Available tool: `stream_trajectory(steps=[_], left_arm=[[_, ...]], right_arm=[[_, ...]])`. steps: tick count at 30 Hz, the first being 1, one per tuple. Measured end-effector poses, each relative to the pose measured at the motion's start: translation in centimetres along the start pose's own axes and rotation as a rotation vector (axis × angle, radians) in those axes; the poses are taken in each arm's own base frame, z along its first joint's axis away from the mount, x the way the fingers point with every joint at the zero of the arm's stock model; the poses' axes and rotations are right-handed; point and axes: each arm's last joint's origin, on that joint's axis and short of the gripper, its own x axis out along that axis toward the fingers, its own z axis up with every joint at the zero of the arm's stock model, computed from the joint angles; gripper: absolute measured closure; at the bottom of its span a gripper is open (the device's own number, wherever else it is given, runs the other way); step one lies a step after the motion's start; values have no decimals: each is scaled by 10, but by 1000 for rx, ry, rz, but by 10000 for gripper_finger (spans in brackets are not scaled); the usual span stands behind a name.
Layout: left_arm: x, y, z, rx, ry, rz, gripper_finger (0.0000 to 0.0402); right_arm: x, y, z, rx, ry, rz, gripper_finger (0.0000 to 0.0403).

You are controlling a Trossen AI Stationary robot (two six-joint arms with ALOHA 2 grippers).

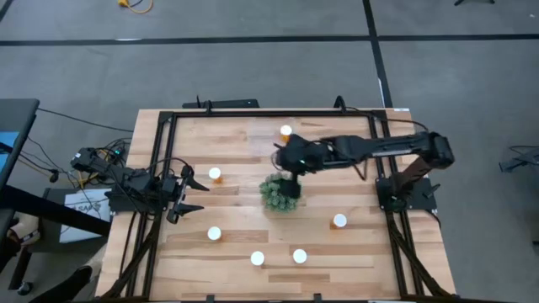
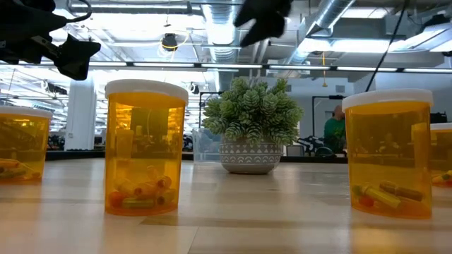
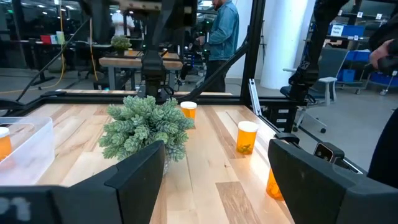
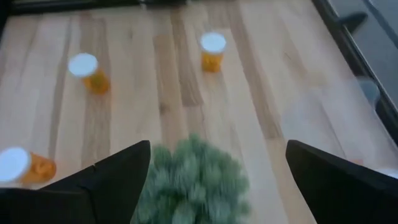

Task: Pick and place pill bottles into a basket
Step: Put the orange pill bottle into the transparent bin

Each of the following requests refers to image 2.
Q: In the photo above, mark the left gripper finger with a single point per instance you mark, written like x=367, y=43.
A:
x=79, y=58
x=31, y=17

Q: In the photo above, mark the black ceiling camera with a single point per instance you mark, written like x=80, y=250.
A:
x=169, y=41

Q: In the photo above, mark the long ceiling light strip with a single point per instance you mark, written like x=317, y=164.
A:
x=229, y=66

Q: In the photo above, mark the yellow hanging pendant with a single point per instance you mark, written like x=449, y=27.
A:
x=324, y=83

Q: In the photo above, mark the artificial succulent in patterned pot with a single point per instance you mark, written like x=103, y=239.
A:
x=252, y=155

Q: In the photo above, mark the black white striped object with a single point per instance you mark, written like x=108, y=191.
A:
x=310, y=144

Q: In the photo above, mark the orange pill bottle white cap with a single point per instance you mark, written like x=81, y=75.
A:
x=443, y=151
x=21, y=141
x=388, y=148
x=146, y=141

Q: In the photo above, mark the person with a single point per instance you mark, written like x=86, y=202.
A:
x=334, y=132

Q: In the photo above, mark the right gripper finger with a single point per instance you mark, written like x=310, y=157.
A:
x=270, y=30
x=252, y=10

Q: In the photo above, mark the silver ventilation duct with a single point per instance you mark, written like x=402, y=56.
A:
x=328, y=14
x=222, y=28

